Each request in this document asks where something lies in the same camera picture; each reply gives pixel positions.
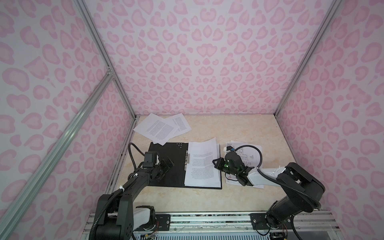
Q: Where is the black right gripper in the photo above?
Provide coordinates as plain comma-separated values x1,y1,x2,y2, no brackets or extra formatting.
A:
210,157,238,177

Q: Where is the red folder black inside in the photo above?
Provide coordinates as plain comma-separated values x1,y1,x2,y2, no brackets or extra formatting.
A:
146,141,223,190

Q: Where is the printed paper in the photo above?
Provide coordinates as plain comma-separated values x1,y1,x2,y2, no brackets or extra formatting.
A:
166,113,192,137
134,114,179,146
184,138,222,189

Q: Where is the paper with diagram bottom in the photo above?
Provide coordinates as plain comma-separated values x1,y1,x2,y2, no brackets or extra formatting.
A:
224,141,260,187

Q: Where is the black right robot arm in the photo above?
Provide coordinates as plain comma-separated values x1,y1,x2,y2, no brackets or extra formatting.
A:
212,152,325,229

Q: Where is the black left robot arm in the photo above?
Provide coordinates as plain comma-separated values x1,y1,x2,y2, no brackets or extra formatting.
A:
89,158,175,240

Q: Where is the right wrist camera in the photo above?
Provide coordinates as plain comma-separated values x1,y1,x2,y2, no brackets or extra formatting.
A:
225,146,243,165

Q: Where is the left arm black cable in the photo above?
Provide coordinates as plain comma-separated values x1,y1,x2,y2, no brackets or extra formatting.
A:
88,142,146,240

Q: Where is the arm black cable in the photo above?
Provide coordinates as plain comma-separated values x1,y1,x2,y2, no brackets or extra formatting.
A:
88,142,146,240
233,144,322,209

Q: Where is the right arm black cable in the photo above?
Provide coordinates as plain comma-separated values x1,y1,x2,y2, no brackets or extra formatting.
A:
233,144,322,209

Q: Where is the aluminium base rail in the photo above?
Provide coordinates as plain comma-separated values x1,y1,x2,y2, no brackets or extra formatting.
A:
80,209,344,240

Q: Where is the diagonal aluminium frame bar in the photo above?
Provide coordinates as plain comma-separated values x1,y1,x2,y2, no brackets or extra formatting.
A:
1,72,114,240

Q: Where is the left corner aluminium post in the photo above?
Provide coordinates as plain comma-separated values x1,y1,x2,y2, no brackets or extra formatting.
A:
73,0,137,120

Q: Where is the corner aluminium post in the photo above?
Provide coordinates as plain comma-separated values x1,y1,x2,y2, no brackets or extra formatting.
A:
274,0,344,119
73,0,137,120

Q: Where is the right corner aluminium post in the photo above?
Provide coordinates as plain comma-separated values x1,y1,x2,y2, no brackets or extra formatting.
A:
274,0,344,119

